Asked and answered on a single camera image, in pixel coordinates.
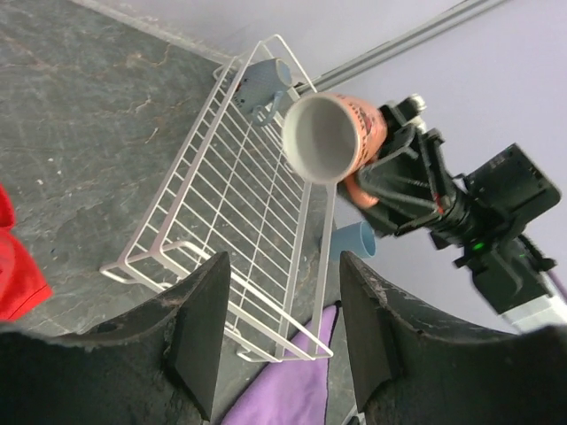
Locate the white wire dish rack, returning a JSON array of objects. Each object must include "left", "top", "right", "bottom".
[{"left": 100, "top": 35, "right": 335, "bottom": 363}]

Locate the light blue ceramic mug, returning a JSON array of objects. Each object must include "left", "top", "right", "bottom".
[{"left": 232, "top": 58, "right": 292, "bottom": 127}]

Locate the purple microfiber cloth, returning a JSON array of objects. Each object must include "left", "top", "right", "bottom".
[{"left": 221, "top": 300, "right": 342, "bottom": 425}]

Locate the salmon pink ceramic mug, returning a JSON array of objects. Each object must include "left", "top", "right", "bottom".
[{"left": 282, "top": 93, "right": 388, "bottom": 209}]

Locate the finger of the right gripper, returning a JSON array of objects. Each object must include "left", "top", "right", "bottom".
[
  {"left": 368, "top": 104, "right": 421, "bottom": 177},
  {"left": 354, "top": 167, "right": 439, "bottom": 237}
]

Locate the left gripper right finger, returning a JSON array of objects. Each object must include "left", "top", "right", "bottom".
[{"left": 338, "top": 250, "right": 510, "bottom": 413}]

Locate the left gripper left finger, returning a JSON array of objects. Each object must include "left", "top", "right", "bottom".
[{"left": 83, "top": 251, "right": 232, "bottom": 421}]

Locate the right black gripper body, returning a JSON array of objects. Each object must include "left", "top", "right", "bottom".
[{"left": 389, "top": 93, "right": 563, "bottom": 249}]

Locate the red crumpled cloth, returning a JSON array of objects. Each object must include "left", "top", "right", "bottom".
[{"left": 1, "top": 186, "right": 52, "bottom": 321}]

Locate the blue plastic cup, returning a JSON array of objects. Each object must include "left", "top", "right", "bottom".
[{"left": 329, "top": 221, "right": 377, "bottom": 261}]

